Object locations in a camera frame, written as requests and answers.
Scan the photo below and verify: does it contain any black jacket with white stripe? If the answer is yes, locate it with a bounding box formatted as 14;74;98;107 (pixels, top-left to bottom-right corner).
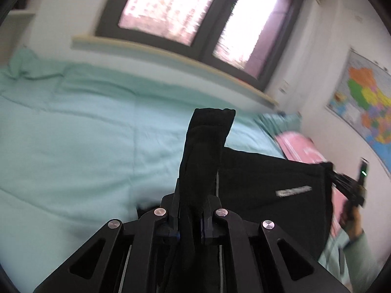
135;107;336;293

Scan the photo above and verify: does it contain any teal sleeved right forearm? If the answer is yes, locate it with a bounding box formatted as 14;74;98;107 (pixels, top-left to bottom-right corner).
343;231;381;292

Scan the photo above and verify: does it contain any right hand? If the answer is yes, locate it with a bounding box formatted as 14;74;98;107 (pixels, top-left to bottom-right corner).
339;200;363;241

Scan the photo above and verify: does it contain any pink embroidered pillow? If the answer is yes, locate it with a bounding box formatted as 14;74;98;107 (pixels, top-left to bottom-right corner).
275;131;346;237

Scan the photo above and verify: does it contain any teal pillow behind pink pillow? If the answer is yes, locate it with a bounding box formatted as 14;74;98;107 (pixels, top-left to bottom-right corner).
256;113;302;138

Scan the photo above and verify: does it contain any teal quilted bedspread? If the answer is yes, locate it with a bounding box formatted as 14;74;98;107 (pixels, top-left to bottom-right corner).
0;47;304;293

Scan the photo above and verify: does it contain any dark framed window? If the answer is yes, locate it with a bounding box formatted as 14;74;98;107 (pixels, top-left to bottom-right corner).
95;0;304;91

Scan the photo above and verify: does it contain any white bookshelf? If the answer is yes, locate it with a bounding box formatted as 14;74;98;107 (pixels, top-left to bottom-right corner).
1;9;36;65

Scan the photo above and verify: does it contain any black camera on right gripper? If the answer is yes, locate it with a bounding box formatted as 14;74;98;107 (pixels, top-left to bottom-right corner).
358;158;369;187

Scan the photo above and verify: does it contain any colourful wall map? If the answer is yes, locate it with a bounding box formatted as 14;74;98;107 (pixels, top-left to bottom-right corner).
327;49;390;173

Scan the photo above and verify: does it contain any white wall socket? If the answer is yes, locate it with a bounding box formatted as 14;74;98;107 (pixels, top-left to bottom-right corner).
279;79;290;94

